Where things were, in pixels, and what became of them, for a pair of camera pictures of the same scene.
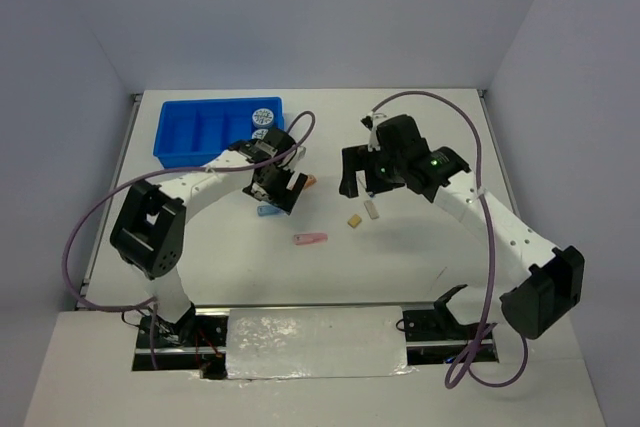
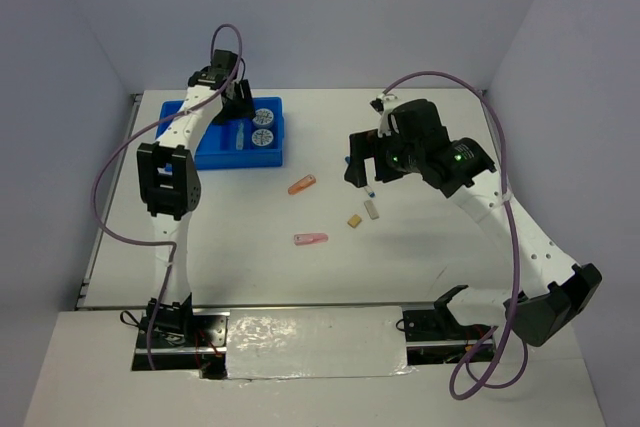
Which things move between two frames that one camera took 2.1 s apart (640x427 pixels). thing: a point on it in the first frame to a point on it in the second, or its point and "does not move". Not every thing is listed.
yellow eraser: [354, 221] does not move
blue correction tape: [268, 210] to [240, 137]
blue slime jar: [262, 118] does not move
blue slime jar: [259, 134] does not move
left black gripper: [284, 203] to [246, 107]
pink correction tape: [310, 238] does not move
